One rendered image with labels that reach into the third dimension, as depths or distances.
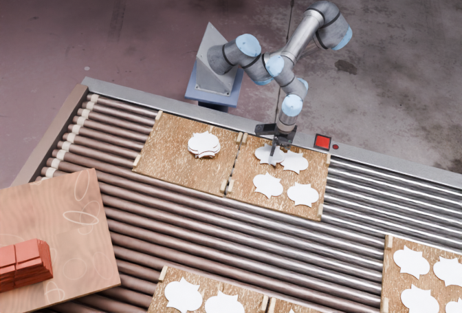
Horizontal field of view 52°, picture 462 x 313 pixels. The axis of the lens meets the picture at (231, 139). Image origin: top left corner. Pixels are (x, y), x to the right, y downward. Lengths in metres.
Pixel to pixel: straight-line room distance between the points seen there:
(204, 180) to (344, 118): 1.84
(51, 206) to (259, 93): 2.15
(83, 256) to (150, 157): 0.55
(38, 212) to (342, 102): 2.53
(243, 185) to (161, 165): 0.37
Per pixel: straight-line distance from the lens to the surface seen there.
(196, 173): 2.10
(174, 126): 2.24
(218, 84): 2.42
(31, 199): 1.99
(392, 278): 2.05
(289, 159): 2.18
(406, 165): 2.39
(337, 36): 2.18
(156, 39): 4.06
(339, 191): 2.18
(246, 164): 2.14
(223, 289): 1.88
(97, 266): 1.81
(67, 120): 2.31
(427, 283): 2.11
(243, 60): 2.30
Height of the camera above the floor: 2.70
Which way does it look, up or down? 53 degrees down
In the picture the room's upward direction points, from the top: 8 degrees clockwise
